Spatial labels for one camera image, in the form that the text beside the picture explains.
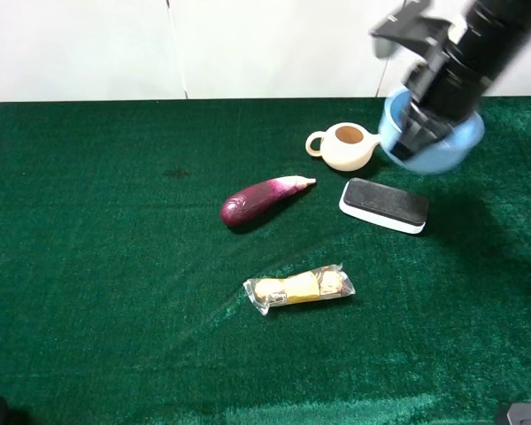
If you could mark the green velvet table cloth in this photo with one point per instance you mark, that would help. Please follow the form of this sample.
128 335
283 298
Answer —
121 297

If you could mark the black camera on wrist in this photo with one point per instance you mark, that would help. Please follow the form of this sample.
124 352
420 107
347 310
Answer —
409 28

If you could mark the black and white eraser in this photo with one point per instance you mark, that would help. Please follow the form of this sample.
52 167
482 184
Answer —
384 206

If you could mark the cream ceramic teapot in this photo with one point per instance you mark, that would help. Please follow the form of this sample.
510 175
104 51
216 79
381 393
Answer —
344 146

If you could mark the light blue bowl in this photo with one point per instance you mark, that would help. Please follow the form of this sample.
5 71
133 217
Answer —
440 157

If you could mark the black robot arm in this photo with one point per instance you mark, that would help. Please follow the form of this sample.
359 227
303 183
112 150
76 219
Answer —
494 31

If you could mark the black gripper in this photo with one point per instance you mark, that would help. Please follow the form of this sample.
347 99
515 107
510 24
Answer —
438 97

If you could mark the wrapped snack packet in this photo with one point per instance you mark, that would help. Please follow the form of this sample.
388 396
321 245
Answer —
322 283

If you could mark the purple toy eggplant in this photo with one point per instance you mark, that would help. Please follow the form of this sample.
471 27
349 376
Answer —
247 204

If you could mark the grey object bottom right corner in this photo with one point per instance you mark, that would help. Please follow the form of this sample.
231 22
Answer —
514 414

